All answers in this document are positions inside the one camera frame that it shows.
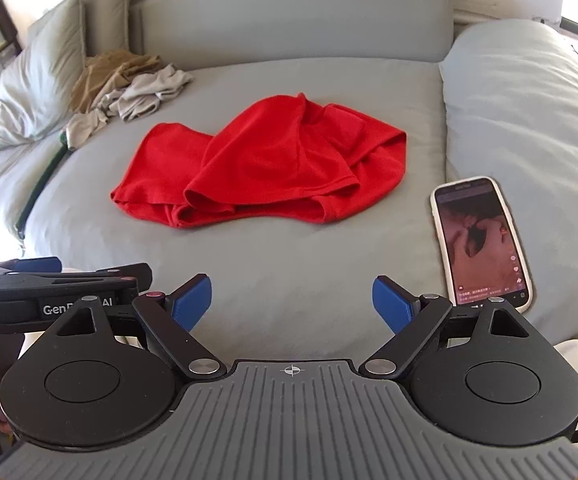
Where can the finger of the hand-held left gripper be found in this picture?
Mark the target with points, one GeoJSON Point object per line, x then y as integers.
{"type": "Point", "coordinates": [39, 264]}
{"type": "Point", "coordinates": [69, 282]}

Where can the red sweater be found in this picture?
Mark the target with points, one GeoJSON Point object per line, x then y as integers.
{"type": "Point", "coordinates": [269, 160]}

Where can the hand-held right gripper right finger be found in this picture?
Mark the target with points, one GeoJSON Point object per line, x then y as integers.
{"type": "Point", "coordinates": [391, 305]}

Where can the large grey-green pillow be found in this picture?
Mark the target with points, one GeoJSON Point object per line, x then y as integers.
{"type": "Point", "coordinates": [39, 70]}

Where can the grey sofa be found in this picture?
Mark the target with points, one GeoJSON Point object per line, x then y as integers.
{"type": "Point", "coordinates": [279, 25]}

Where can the smartphone in white case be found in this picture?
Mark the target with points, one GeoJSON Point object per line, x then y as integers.
{"type": "Point", "coordinates": [481, 245]}

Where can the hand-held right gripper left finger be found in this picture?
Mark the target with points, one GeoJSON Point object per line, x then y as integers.
{"type": "Point", "coordinates": [194, 302]}

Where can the tan garment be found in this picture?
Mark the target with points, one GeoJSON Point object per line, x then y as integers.
{"type": "Point", "coordinates": [104, 75]}

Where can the grey-beige garment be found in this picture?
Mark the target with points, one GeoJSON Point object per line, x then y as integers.
{"type": "Point", "coordinates": [144, 90]}

